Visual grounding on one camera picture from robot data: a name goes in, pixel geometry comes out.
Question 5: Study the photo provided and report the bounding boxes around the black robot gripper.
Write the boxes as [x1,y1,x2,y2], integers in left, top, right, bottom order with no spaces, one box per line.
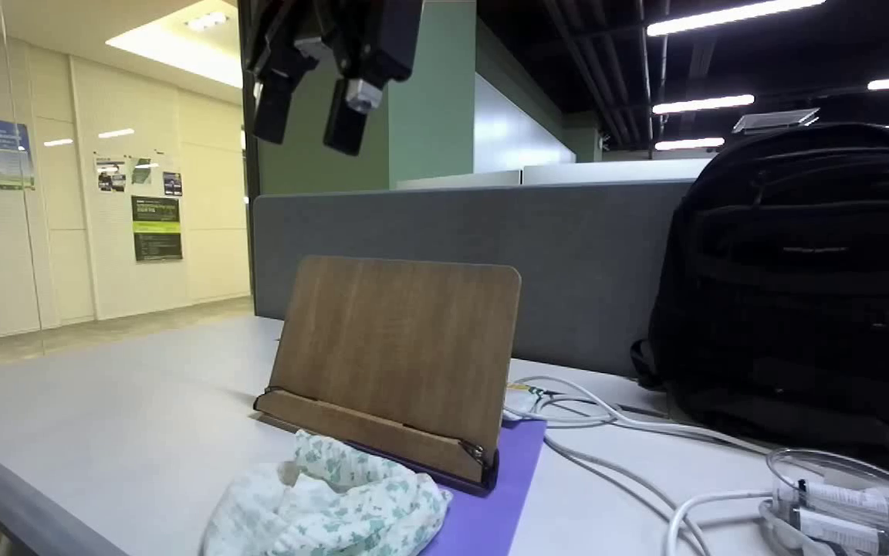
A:
[246,0,422,155]

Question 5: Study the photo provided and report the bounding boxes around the white green patterned cloth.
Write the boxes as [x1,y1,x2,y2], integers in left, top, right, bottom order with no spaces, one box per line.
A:
[202,428,451,556]

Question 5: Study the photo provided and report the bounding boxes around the green pillar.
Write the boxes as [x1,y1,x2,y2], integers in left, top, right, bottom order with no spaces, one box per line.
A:
[237,0,477,196]

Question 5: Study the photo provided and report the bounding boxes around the wooden book stand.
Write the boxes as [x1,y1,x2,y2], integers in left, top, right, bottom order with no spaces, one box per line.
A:
[253,257,521,490]

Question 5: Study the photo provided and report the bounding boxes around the grey desk partition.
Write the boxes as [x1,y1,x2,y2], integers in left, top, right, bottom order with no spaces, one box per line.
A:
[251,182,686,373]

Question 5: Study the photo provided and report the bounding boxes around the purple mat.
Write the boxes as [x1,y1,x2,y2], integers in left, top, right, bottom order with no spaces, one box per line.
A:
[422,419,545,556]

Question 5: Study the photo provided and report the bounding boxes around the black backpack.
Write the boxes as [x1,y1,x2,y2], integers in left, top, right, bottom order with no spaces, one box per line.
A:
[630,121,889,468]

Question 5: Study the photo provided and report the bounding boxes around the white power adapter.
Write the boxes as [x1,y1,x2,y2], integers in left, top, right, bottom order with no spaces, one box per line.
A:
[761,479,889,556]

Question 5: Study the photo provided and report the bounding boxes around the small wall notices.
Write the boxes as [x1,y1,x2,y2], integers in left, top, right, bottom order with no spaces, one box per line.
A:
[97,156,182,196]

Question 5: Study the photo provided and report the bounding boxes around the dark green wall poster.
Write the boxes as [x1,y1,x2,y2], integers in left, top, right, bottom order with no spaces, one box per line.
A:
[130,193,182,261]

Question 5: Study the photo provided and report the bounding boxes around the white cable bundle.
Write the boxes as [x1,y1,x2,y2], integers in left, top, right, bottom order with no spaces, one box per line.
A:
[502,373,889,556]

